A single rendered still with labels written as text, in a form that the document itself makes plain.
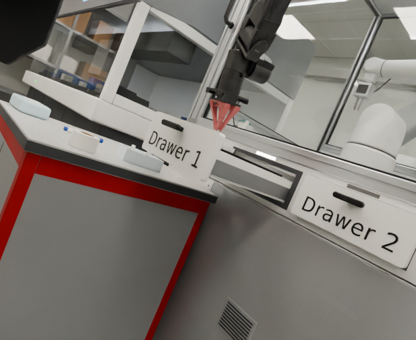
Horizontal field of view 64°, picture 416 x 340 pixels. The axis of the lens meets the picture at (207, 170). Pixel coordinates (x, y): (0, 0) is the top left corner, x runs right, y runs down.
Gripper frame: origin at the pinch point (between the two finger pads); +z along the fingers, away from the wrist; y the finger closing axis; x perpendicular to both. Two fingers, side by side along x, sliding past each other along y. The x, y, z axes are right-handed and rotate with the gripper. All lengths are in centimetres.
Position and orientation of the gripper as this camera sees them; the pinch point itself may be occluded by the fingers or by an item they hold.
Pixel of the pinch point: (218, 127)
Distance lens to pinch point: 88.7
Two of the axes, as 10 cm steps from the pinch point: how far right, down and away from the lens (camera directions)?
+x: -5.8, -3.0, 7.6
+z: -2.8, 9.5, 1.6
